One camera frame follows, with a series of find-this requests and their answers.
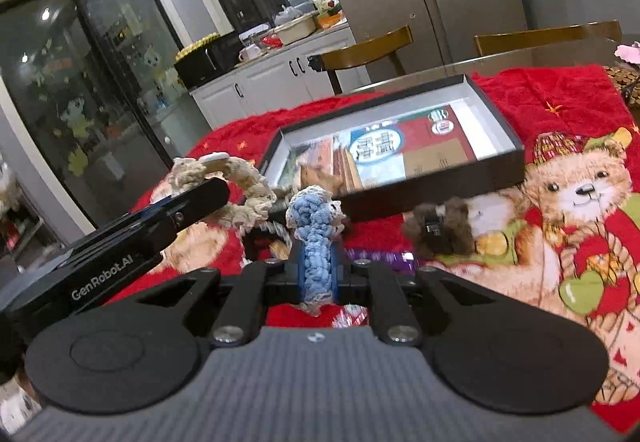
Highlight wooden chair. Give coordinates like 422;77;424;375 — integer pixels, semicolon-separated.
474;20;623;56
308;26;413;95

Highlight red teddy bear blanket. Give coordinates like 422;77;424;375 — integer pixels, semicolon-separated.
111;66;639;433

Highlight wooden chair right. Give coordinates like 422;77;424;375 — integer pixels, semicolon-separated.
474;20;623;56

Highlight white kitchen cabinet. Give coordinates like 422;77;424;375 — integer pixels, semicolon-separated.
191;22;356;129

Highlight cream plastic basin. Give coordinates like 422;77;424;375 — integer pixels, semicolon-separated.
274;14;317;46

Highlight black shallow cardboard box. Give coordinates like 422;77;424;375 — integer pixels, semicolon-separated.
259;76;524;222

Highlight blue crochet scrunchie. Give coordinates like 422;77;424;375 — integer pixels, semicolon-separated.
285;185;346;317

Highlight pink white cloth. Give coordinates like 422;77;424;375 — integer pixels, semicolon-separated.
614;41;640;67

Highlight wooden chair left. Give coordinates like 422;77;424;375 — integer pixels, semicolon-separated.
308;26;413;95

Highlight black white lace scrunchie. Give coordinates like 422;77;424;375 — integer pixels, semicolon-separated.
239;222;293;267

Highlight purple foil snack bar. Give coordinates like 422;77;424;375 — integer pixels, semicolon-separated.
345;248;418;274

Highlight black microwave oven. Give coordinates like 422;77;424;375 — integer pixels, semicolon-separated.
175;32;243;90

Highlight brown fuzzy hair clip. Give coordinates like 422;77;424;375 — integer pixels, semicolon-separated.
400;197;474;260

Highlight red lighter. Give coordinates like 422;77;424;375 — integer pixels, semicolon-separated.
331;304;369;328

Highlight white mug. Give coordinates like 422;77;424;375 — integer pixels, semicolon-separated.
239;44;262;62

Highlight glass sliding door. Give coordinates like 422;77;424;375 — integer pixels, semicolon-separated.
1;0;210;226

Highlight brown woven coaster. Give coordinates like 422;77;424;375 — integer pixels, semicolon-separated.
604;66;640;107

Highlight cream crochet scrunchie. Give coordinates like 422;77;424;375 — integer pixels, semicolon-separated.
167;151;277;232

